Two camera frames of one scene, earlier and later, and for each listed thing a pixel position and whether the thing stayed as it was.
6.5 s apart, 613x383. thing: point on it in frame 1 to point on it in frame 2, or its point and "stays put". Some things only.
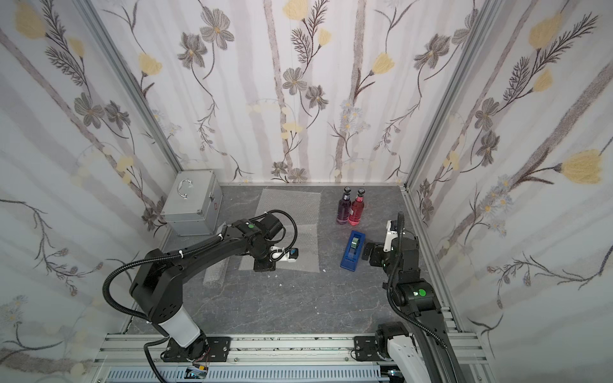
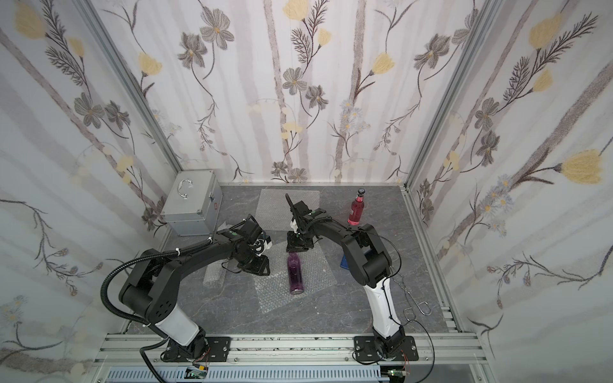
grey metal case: (194, 203) stays put
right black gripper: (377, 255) to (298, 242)
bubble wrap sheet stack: (304, 207) stays put
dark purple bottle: (344, 207) to (294, 273)
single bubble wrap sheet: (215, 274) stays put
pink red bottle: (357, 207) stays put
